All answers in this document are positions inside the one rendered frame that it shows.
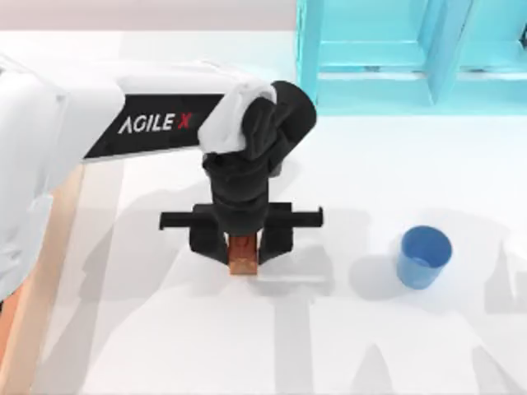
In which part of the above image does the copper brown block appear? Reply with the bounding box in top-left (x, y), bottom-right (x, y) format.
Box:
top-left (228, 234), bottom-right (260, 277)

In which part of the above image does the blue cup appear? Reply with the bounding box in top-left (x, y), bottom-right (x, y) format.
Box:
top-left (395, 225), bottom-right (455, 290)

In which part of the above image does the light blue rack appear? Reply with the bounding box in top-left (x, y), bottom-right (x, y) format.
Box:
top-left (295, 0), bottom-right (527, 117)

